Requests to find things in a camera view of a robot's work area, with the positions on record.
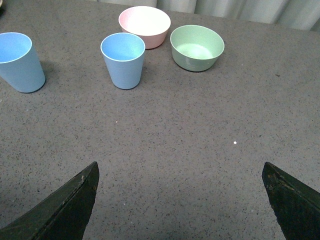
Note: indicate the grey curtain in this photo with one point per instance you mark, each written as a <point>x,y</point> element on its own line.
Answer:
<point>295,14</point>

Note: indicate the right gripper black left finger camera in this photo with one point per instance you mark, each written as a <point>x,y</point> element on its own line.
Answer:
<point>63,215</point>

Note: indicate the green plastic bowl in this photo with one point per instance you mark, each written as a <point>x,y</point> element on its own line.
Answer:
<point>195,48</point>

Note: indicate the blue plastic cup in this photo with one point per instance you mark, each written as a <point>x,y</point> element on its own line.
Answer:
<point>20,66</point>
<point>124,55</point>

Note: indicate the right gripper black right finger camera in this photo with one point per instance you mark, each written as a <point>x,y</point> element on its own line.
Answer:
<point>295,204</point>

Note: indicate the pink plastic bowl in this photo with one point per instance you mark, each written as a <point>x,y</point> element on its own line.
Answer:
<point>149,23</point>

